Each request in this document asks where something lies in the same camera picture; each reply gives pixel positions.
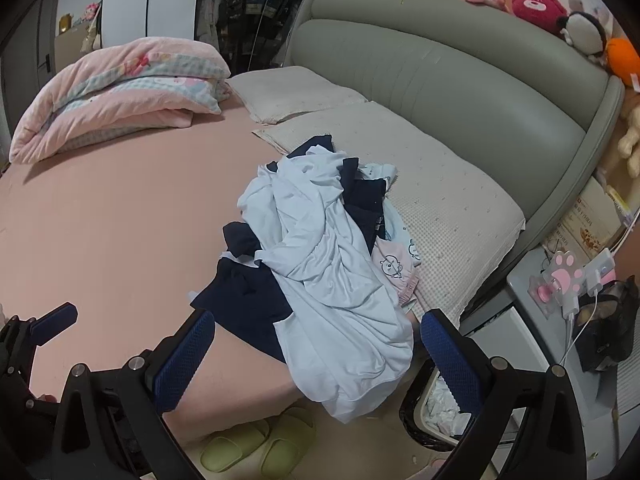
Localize printed cardboard box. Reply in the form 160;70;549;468
545;175;632;266

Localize navy blue pants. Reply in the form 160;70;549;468
190;135;396;361

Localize red bear plush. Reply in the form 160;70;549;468
511;0;568;36

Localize white charger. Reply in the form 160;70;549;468
582;247;618;301

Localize beige plush toy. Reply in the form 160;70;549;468
617;110;640;178

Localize grey door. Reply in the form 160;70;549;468
5;0;58;126

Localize grey padded headboard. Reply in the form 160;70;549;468
289;0;626;241

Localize white nightstand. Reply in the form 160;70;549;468
507;245;640;461

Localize trash bin with black bag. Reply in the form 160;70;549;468
400;355;501;453

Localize orange round plush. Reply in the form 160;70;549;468
605;37;640;88

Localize black mesh bag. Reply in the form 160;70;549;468
575;277;640;372

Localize pink printed garment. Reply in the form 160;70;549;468
372;237;421;306

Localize dark glass wardrobe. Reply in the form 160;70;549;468
192;0;321;76

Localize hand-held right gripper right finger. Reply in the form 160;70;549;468
420;309;596;480

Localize pink patterned quilt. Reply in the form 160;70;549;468
10;37;232;163

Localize black white penguin plush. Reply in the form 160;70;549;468
557;10;608;56

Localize pink cat paw phone holder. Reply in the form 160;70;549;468
530;252;588;307

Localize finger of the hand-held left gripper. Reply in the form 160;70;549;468
28;302;79;347

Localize white shirt with navy trim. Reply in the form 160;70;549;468
237;145;416;423

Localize white cable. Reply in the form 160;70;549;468
560;302;601;367

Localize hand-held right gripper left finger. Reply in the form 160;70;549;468
50;308;217;480

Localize white wardrobe door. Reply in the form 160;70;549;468
100;0;201;51

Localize light blue printed garment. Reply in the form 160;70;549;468
360;162;423;266

